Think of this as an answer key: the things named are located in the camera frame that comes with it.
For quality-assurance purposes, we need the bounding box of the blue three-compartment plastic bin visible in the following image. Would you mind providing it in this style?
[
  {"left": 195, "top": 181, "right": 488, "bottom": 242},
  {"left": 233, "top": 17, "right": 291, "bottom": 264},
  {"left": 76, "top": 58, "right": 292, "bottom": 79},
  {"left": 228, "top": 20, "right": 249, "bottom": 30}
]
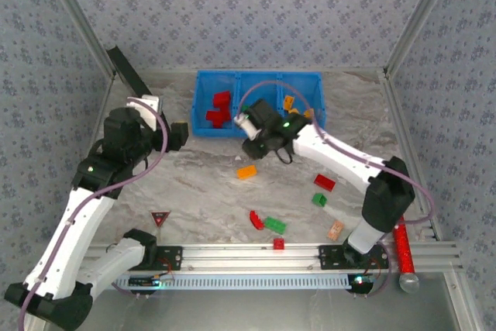
[{"left": 191, "top": 70, "right": 328, "bottom": 139}]

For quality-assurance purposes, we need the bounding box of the orange rectangular lego brick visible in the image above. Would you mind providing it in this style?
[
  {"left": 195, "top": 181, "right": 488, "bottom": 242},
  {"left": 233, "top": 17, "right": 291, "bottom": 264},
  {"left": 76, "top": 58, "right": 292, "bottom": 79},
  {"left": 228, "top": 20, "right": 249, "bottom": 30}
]
[{"left": 236, "top": 164, "right": 258, "bottom": 181}]

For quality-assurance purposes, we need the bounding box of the black flat board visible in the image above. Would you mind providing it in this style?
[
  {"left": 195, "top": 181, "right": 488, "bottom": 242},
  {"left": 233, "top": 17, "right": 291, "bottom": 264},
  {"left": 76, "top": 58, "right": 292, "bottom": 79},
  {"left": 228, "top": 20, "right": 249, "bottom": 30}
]
[{"left": 106, "top": 46, "right": 156, "bottom": 98}]

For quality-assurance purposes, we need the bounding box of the red curved lego brick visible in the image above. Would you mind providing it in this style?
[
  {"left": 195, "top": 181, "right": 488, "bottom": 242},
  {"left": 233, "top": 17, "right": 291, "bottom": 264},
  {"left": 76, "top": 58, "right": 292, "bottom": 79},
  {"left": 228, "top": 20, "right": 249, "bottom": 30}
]
[{"left": 249, "top": 210, "right": 265, "bottom": 231}]

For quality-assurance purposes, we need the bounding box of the red triangle toy sign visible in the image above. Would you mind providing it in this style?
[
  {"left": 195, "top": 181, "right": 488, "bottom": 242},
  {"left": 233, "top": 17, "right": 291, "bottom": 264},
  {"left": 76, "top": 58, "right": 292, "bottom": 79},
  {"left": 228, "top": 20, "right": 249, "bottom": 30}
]
[{"left": 150, "top": 210, "right": 172, "bottom": 230}]

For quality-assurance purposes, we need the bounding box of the tan brick-pattern tile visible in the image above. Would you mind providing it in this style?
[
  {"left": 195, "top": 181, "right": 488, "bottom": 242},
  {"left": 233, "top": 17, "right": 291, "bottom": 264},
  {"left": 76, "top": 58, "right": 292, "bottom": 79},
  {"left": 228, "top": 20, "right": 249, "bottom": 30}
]
[{"left": 326, "top": 221, "right": 346, "bottom": 240}]

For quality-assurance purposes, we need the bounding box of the red glitter tube silver cap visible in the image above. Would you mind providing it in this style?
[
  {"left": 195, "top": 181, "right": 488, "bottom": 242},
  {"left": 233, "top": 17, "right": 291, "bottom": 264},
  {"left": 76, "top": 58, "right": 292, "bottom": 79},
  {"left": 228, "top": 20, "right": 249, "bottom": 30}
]
[{"left": 391, "top": 216, "right": 421, "bottom": 295}]

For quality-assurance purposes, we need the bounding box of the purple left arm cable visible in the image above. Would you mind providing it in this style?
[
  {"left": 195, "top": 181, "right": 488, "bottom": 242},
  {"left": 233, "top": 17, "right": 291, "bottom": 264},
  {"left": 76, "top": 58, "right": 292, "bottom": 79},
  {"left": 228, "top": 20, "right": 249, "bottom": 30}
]
[{"left": 18, "top": 96, "right": 170, "bottom": 331}]

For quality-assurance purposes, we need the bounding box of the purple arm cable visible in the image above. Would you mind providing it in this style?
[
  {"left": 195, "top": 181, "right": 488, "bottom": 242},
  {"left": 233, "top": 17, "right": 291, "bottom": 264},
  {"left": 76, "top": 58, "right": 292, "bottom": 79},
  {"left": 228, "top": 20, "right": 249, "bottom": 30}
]
[
  {"left": 18, "top": 96, "right": 170, "bottom": 331},
  {"left": 232, "top": 81, "right": 435, "bottom": 299}
]

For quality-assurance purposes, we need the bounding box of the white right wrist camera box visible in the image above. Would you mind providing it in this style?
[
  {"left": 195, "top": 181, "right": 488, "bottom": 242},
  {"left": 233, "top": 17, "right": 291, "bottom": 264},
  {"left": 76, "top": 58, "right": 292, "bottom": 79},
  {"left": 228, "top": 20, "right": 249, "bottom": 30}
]
[{"left": 233, "top": 112, "right": 259, "bottom": 140}]

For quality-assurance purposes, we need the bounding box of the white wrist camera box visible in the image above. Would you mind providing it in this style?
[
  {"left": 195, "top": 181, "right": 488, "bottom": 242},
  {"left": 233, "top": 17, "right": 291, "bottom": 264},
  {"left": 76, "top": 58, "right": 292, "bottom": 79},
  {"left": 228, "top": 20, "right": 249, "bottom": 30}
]
[
  {"left": 233, "top": 112, "right": 259, "bottom": 140},
  {"left": 126, "top": 94, "right": 163, "bottom": 130}
]

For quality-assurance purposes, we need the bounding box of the thin aluminium side rail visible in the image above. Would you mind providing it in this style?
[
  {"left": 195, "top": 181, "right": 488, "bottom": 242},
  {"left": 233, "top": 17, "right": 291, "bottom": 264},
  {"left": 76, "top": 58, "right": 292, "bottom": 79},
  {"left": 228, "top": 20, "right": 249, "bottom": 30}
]
[{"left": 91, "top": 74, "right": 116, "bottom": 153}]

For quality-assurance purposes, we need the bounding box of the black cable loop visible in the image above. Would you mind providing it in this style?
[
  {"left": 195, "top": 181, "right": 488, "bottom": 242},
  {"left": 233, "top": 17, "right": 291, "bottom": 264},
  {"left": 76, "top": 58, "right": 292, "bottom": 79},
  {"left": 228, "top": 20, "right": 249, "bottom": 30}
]
[{"left": 275, "top": 144, "right": 295, "bottom": 165}]

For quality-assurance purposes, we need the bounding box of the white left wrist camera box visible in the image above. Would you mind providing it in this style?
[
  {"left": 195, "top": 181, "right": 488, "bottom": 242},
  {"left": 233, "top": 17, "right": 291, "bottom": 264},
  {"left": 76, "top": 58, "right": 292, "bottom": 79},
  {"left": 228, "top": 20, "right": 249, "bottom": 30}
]
[{"left": 126, "top": 94, "right": 163, "bottom": 130}]

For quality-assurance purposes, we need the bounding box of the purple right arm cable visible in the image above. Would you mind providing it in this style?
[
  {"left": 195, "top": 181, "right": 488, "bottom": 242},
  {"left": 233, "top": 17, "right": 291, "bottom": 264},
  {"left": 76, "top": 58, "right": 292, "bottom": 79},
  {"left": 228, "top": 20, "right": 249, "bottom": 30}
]
[{"left": 232, "top": 81, "right": 435, "bottom": 299}]

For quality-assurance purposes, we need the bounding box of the aluminium wall rail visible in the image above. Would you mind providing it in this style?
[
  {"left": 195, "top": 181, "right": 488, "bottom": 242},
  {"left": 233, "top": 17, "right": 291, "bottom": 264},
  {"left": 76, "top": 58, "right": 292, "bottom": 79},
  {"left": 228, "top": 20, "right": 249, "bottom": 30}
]
[{"left": 114, "top": 67, "right": 388, "bottom": 76}]

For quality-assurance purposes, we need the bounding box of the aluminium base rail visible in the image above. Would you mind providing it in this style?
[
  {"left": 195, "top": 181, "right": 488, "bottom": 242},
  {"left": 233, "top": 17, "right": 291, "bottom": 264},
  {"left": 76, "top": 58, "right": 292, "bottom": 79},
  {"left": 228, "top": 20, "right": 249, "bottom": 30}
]
[{"left": 83, "top": 243, "right": 464, "bottom": 273}]

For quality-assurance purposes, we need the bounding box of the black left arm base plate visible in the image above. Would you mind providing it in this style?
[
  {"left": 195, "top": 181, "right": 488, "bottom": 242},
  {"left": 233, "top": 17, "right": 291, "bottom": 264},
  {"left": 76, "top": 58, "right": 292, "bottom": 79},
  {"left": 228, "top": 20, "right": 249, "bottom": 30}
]
[{"left": 154, "top": 244, "right": 184, "bottom": 272}]

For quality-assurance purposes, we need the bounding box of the aluminium frame post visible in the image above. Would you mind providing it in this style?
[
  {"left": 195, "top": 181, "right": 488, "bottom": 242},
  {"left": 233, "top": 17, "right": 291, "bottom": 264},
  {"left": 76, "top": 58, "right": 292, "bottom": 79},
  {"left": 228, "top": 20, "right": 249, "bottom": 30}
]
[
  {"left": 382, "top": 0, "right": 463, "bottom": 76},
  {"left": 36, "top": 0, "right": 119, "bottom": 78}
]

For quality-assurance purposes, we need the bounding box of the wide aluminium side rail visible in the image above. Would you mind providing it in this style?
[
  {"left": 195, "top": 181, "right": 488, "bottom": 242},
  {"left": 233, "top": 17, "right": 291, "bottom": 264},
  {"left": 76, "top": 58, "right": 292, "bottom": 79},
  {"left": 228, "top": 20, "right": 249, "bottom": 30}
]
[{"left": 379, "top": 69, "right": 445, "bottom": 243}]

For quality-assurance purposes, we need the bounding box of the grey slotted cable duct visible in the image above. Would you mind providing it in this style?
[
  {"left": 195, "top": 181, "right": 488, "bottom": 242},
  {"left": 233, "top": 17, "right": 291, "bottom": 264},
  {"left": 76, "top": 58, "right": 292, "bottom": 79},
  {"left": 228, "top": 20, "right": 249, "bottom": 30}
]
[{"left": 112, "top": 273, "right": 352, "bottom": 291}]

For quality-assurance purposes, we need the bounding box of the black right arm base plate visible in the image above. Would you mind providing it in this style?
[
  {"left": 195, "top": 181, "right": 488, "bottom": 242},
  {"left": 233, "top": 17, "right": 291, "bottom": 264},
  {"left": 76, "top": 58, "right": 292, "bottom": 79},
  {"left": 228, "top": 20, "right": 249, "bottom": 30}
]
[{"left": 317, "top": 244, "right": 391, "bottom": 270}]

